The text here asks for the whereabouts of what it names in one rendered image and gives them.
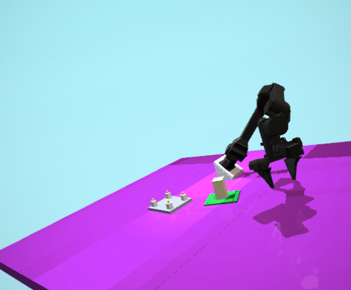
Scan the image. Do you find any green board with square handle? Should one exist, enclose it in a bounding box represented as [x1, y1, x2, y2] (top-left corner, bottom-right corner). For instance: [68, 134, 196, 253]
[204, 177, 241, 206]

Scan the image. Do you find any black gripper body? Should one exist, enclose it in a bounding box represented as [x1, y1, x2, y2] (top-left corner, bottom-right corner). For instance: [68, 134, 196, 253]
[248, 136, 304, 171]

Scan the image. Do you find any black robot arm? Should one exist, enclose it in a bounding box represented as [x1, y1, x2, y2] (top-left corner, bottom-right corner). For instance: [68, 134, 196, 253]
[219, 83, 303, 172]

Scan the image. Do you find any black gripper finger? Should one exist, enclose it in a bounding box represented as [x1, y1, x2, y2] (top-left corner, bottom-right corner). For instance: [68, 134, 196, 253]
[254, 167, 274, 189]
[283, 156, 302, 180]

